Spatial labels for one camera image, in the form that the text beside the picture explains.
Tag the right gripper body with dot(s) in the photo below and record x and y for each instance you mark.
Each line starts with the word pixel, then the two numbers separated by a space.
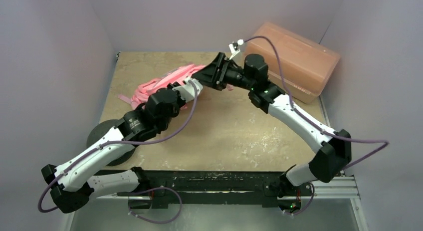
pixel 221 70

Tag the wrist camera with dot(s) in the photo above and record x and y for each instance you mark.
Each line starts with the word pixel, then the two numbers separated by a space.
pixel 190 90
pixel 234 48

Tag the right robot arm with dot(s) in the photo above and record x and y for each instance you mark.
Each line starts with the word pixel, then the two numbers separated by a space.
pixel 331 148

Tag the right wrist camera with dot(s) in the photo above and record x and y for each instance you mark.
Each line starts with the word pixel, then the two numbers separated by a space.
pixel 234 48

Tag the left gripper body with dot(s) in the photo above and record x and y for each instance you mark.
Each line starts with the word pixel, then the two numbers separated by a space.
pixel 175 84

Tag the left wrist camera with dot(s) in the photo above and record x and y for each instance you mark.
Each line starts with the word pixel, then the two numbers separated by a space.
pixel 190 90

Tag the orange plastic storage box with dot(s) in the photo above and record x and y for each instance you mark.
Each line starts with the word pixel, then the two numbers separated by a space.
pixel 304 65

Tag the pink backpack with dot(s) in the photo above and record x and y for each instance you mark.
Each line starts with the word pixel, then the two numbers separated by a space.
pixel 143 91

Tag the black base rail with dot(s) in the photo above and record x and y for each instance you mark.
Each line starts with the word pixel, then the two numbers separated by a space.
pixel 232 188

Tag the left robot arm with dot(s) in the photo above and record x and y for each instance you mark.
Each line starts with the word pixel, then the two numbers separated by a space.
pixel 74 183

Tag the grey tape roll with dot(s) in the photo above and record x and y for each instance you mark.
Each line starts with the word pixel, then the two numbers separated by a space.
pixel 98 132

